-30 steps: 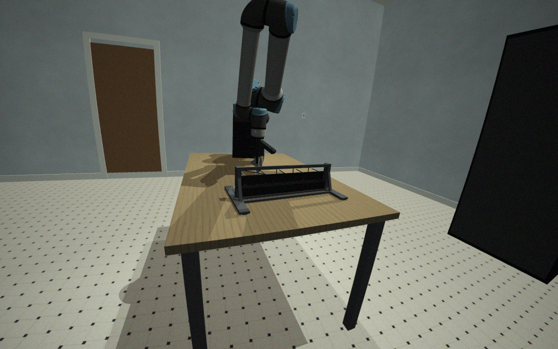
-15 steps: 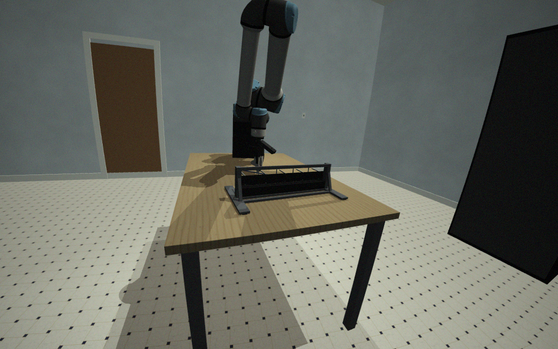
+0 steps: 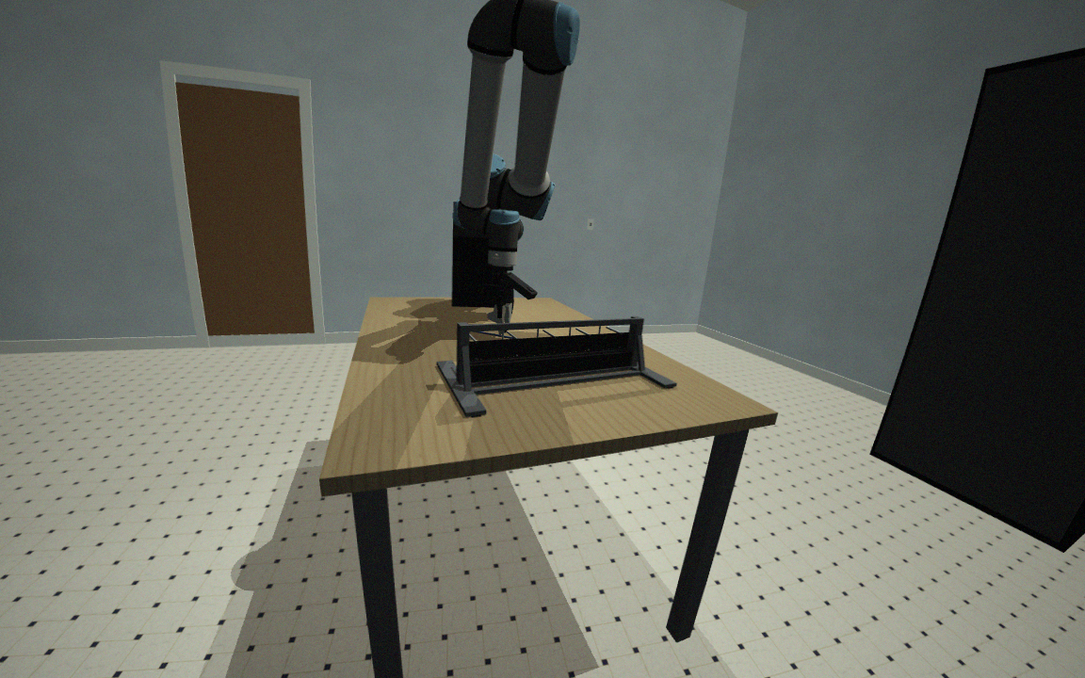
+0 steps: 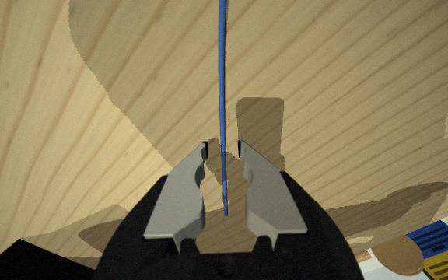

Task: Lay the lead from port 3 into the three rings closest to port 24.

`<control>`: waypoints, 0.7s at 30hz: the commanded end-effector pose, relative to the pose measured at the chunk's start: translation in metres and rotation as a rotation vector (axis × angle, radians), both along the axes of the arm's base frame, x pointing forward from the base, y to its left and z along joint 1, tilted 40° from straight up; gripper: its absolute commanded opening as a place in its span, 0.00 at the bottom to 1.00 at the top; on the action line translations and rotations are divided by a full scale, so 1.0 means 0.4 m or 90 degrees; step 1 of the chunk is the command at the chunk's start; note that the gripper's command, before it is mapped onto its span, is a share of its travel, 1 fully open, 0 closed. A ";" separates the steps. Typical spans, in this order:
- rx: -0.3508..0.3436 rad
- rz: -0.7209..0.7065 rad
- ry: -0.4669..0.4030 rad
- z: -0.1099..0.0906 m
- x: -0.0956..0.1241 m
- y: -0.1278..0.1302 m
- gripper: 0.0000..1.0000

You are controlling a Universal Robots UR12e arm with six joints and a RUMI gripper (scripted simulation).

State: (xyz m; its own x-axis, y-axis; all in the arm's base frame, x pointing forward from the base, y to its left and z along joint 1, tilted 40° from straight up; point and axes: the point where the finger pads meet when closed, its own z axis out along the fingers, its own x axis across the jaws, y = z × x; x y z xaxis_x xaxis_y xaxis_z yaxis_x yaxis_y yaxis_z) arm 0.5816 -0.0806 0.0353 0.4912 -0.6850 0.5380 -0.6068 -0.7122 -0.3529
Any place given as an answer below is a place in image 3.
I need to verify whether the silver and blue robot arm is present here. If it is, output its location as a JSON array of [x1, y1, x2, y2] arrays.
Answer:
[[454, 0, 580, 266]]

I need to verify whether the black free-standing rack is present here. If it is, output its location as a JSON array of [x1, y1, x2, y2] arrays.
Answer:
[[437, 316, 676, 418]]

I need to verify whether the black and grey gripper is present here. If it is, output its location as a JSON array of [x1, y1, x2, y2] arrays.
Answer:
[[481, 265, 514, 323]]

